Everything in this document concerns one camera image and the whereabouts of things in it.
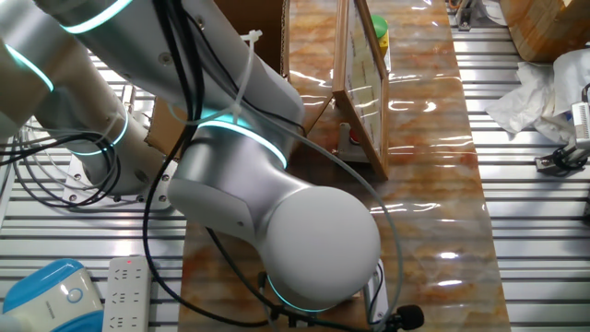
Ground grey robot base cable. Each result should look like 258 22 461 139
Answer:
120 82 139 121

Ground brown box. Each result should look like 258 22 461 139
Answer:
500 0 590 64

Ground white wrist mount plate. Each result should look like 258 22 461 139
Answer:
362 258 389 326

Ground open cardboard box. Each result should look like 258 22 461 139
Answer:
145 0 291 158

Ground black base cables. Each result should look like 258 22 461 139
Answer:
0 131 122 208

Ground wooden picture frame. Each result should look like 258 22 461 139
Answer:
331 0 391 181

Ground red emergency stop button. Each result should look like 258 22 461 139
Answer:
337 122 372 163

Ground yellow box green button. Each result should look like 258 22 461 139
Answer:
371 13 392 71

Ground white zip tie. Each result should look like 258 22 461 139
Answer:
232 29 265 128

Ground crumpled white tissue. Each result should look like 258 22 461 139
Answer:
484 48 590 144

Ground blue white device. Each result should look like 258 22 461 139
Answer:
0 257 105 332

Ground aluminium camera rail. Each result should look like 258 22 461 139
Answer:
534 137 590 175

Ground white power strip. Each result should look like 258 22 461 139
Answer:
101 255 154 332

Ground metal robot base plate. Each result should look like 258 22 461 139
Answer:
62 154 179 211

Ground orange marble pattern mat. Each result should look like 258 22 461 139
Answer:
177 0 513 332

